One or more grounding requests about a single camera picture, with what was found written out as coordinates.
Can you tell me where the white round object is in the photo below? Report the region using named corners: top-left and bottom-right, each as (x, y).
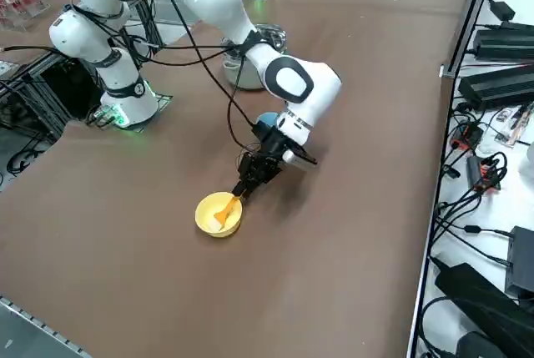
top-left (518, 157), bottom-right (534, 186)

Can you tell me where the printed plastic packet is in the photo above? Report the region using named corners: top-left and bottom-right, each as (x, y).
top-left (495, 103), bottom-right (534, 147)

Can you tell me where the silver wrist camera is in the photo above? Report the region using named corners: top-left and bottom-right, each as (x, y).
top-left (281, 144), bottom-right (318, 172)

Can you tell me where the large black power adapter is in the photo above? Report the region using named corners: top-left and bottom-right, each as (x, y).
top-left (457, 68), bottom-right (534, 112)
top-left (474, 28), bottom-right (534, 63)

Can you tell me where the yellow plastic bowl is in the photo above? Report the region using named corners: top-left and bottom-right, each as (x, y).
top-left (194, 192), bottom-right (244, 239)

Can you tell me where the stainless steel pot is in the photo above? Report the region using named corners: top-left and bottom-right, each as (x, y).
top-left (220, 23), bottom-right (289, 91)

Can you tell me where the aluminium camera post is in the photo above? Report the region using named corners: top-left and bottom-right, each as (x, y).
top-left (440, 0), bottom-right (501, 79)

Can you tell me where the black adapter orange plug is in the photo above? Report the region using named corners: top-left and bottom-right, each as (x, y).
top-left (466, 153), bottom-right (509, 194)

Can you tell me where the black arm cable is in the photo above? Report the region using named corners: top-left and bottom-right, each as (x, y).
top-left (148, 0), bottom-right (262, 151)

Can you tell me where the black aluminium frame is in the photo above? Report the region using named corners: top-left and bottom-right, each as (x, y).
top-left (0, 51), bottom-right (105, 142)

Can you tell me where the big black power brick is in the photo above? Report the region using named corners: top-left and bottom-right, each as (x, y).
top-left (435, 263), bottom-right (534, 358)

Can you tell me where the aluminium rail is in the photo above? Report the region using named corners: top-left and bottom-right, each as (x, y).
top-left (0, 295), bottom-right (91, 358)

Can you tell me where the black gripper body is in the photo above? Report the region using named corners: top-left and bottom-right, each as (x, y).
top-left (245, 122), bottom-right (293, 167)

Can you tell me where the blue plastic cup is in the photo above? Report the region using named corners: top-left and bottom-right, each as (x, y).
top-left (255, 111), bottom-right (280, 129)

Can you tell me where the black box adapter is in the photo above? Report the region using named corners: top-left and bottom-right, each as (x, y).
top-left (503, 225), bottom-right (534, 297)

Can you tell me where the black orange power hub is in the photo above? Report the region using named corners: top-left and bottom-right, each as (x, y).
top-left (451, 121), bottom-right (485, 151)

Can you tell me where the small black power adapter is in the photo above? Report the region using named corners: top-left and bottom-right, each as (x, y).
top-left (488, 0), bottom-right (517, 22)

